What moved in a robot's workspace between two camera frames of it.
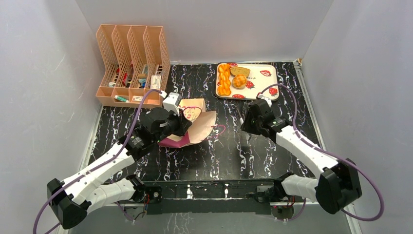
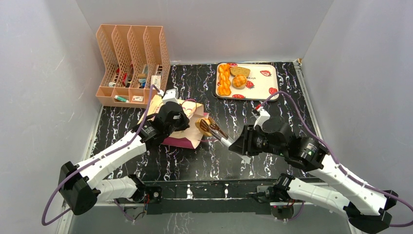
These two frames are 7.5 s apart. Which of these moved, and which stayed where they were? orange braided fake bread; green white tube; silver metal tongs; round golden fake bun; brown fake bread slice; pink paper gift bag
Moved: pink paper gift bag; silver metal tongs
Stayed: orange braided fake bread; brown fake bread slice; round golden fake bun; green white tube
